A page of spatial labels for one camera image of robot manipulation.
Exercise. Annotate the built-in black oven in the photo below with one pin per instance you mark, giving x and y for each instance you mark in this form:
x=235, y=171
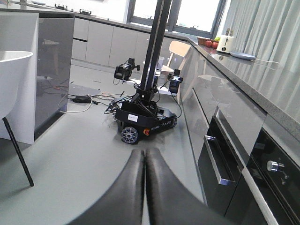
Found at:
x=263, y=188

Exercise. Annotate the black gas stove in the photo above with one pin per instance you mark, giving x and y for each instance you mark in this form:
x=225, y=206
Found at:
x=80, y=11

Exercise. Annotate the bowl of red apples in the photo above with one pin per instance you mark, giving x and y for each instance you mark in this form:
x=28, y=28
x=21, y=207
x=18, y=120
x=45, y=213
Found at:
x=212, y=43

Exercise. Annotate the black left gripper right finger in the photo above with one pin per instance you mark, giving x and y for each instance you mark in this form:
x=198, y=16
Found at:
x=169, y=201

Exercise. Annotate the black mobile robot mast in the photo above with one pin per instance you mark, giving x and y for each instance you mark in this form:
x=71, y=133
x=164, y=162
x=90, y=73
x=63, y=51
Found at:
x=145, y=92

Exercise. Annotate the black power adapter on floor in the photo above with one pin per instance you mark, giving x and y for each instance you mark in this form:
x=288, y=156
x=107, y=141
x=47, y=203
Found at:
x=82, y=99

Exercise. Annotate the white sheer curtain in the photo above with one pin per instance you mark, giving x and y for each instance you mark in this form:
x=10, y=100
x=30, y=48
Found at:
x=267, y=29

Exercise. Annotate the light blue plate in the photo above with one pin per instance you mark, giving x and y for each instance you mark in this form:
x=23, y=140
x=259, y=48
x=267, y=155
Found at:
x=241, y=55

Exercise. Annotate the black wheeled robot base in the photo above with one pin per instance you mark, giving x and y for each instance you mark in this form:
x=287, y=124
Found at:
x=137, y=118

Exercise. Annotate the white toaster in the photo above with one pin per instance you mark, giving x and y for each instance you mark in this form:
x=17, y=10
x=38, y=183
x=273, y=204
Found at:
x=226, y=42

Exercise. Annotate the white round chair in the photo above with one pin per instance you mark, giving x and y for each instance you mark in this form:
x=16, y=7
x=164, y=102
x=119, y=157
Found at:
x=12, y=64

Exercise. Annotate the wooden chair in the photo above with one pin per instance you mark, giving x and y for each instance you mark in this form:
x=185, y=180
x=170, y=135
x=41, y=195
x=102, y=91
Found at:
x=174, y=66

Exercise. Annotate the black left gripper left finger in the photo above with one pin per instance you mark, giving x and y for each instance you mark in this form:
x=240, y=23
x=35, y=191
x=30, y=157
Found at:
x=122, y=203

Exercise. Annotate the grey kitchen island cabinet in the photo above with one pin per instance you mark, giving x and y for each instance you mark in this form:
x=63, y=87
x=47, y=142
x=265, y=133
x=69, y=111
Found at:
x=43, y=91

